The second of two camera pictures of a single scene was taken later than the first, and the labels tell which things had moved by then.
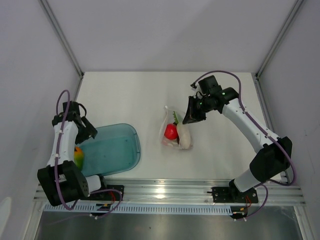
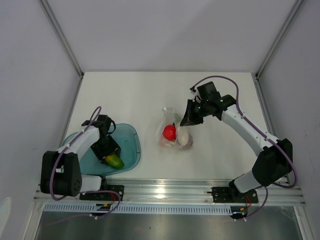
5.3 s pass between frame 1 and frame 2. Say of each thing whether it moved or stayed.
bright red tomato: stayed
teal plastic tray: stayed
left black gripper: moved
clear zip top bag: stayed
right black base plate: stayed
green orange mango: moved
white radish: moved
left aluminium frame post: stayed
